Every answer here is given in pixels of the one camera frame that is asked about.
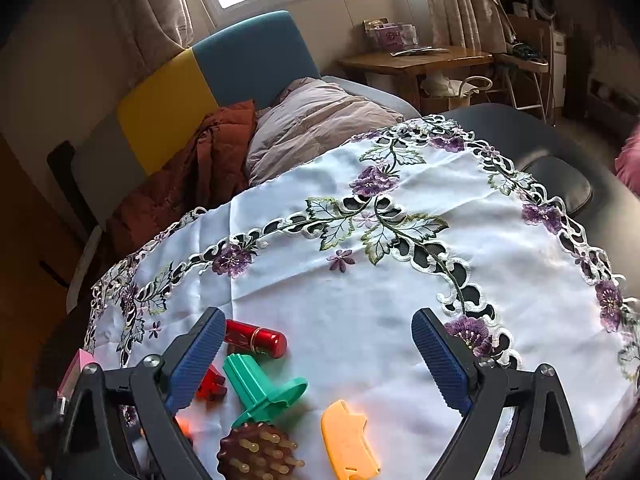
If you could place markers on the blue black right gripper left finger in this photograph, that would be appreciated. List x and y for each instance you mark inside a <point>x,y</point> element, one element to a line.
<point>94,444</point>

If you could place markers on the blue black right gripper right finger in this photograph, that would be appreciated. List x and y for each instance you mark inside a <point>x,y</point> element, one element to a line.
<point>542,441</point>

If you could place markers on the red linking cube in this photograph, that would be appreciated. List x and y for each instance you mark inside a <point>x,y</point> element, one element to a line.
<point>212,387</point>

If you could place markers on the orange linking cubes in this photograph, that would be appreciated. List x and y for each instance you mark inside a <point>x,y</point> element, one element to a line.
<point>185,427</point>

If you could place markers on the pink storage box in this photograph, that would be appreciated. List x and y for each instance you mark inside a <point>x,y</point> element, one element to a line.
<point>71,377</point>

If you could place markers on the green plastic stand toy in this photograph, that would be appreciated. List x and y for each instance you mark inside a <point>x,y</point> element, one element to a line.
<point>261,399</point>

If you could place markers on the brown wooden massage brush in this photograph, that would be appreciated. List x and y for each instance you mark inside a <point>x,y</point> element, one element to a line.
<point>258,451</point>

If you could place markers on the red metallic carabiner capsule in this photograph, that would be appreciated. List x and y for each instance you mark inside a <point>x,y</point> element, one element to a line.
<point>255,339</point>

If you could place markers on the orange plastic boat toy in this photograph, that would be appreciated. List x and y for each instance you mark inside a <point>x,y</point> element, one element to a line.
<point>348,450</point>

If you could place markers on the rust brown blanket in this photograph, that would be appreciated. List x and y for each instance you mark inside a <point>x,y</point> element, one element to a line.
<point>208,172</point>

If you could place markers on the multicolour upholstered headboard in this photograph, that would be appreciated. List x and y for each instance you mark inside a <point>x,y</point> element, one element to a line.
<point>253,60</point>

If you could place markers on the white embroidered floral tablecloth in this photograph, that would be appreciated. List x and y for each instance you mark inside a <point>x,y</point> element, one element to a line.
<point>339,254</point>

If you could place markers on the pale pink duvet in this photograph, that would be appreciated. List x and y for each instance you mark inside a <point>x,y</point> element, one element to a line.
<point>310,117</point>

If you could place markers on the beige window curtain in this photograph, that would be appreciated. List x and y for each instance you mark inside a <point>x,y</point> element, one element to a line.
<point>153,31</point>

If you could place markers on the wooden side table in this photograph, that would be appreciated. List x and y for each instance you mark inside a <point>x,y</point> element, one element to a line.
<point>408,69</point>

